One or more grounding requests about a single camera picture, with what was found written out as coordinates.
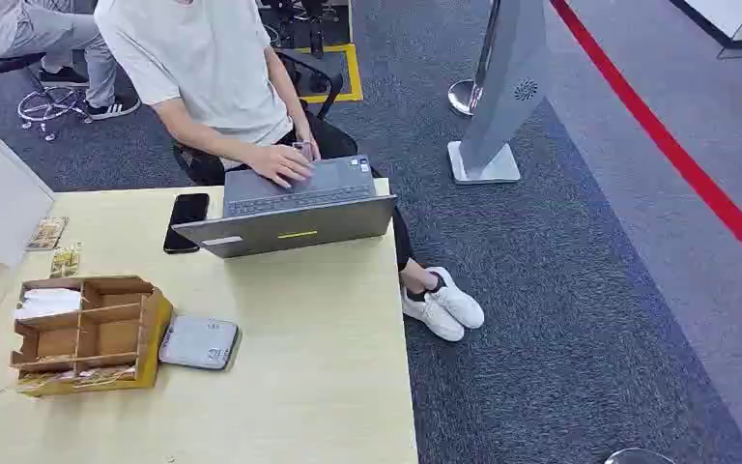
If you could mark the black stool with chrome base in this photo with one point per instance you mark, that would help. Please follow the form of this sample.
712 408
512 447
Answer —
38 96

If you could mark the black office chair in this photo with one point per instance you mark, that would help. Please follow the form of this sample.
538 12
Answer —
320 89

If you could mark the wooden compartment box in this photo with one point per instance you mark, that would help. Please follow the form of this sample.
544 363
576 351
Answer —
89 336

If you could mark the grey laptop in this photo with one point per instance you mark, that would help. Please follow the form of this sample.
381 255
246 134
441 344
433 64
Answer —
307 221

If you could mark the person at laptop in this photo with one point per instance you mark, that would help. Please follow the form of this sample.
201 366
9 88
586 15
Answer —
217 70

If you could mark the grey kiosk stand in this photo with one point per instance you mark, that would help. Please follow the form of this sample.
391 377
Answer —
505 89

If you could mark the person on stool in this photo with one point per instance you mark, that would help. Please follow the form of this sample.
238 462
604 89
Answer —
38 38

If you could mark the chrome stanchion base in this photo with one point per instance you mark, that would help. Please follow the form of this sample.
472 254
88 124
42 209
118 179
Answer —
636 456

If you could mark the white card stack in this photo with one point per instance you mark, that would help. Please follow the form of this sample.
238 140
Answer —
49 302

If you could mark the black smartphone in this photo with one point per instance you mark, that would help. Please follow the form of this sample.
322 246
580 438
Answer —
186 221

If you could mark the white counter with black base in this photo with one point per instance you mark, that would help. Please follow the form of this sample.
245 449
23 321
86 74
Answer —
732 22

